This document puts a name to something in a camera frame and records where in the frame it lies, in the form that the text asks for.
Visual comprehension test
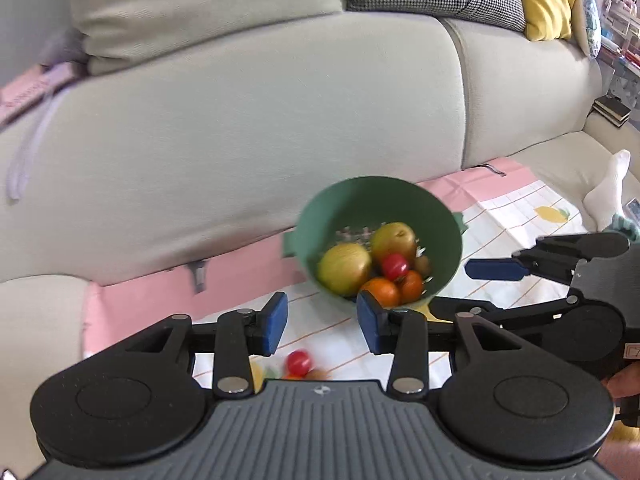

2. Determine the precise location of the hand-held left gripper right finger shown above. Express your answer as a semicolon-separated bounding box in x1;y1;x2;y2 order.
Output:
356;291;556;401

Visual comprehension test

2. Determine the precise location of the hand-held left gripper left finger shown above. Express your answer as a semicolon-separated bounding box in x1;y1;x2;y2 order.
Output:
85;291;290;401

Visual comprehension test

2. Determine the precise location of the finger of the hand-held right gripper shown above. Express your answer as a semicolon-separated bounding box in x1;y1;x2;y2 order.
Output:
463;232;632;287
425;296;582;335

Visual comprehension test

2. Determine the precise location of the red cherry tomato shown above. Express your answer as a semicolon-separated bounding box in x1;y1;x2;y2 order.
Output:
381;253;410;281
286;350;315;376

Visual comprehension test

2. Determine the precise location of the yellow green pear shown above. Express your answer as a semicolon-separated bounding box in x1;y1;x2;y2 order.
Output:
317;242;374;297

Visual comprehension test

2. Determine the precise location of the green colander bowl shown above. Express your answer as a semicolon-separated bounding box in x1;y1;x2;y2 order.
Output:
282;176;469;311

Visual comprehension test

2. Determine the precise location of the large yellow-green apple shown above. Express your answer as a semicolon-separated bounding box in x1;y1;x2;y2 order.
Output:
370;221;419;264

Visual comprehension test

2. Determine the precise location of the person's right hand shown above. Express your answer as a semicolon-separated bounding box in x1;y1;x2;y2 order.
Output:
601;362;640;402

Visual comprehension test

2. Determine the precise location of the checked lemon print cloth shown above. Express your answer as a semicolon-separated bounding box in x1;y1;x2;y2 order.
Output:
82;157;597;396

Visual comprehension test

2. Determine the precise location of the white sock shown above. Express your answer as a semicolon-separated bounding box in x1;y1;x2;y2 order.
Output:
582;149;632;231

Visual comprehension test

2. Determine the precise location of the pink fluffy blanket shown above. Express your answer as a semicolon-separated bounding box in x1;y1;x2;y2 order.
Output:
595;425;640;480

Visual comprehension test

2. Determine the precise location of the beige sofa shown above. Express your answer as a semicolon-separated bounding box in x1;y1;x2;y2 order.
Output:
0;0;640;480

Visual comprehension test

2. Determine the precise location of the stack of dark books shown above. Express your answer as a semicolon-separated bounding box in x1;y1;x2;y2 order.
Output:
591;94;634;129

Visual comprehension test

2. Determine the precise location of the light patterned cushion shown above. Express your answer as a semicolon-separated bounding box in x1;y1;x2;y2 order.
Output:
570;0;604;59

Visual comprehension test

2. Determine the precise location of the cluttered white shelf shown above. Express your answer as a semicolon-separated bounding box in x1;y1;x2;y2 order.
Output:
592;0;640;111

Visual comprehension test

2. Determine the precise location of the beige cushion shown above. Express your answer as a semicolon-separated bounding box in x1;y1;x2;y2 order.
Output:
67;0;346;76

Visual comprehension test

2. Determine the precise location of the pink box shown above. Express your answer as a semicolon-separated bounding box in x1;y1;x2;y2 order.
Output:
0;62;84;129

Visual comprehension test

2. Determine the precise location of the grey plush toy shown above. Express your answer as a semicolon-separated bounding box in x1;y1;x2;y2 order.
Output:
40;27;89;69

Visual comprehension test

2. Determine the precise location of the white strap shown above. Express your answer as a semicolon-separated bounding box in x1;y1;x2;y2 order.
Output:
5;87;69;204

